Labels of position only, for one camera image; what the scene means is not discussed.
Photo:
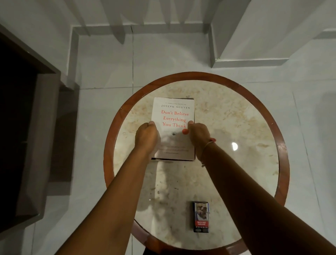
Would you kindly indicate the person's left hand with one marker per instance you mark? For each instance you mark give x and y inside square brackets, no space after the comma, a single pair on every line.
[146,138]

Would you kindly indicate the person's right hand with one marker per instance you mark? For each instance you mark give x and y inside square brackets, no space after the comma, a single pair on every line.
[198,136]

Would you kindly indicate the person's right thumb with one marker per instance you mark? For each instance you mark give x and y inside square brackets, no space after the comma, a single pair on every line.
[185,131]

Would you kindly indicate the person's left fingers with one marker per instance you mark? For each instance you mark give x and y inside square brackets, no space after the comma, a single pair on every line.
[151,122]

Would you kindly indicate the white paperback book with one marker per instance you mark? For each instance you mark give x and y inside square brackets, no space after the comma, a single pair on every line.
[173,115]

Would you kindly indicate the person's left forearm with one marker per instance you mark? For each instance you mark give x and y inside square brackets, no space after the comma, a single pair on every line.
[110,207]

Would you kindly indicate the person's right forearm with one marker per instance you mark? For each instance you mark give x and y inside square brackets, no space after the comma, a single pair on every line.
[252,207]

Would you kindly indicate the round wood-rimmed marble table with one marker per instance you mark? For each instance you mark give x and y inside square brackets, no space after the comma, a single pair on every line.
[223,157]

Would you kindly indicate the small dark printed box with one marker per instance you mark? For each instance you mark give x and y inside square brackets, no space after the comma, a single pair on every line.
[200,217]

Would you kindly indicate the dark wooden door frame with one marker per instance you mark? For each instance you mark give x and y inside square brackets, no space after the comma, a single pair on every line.
[23,136]

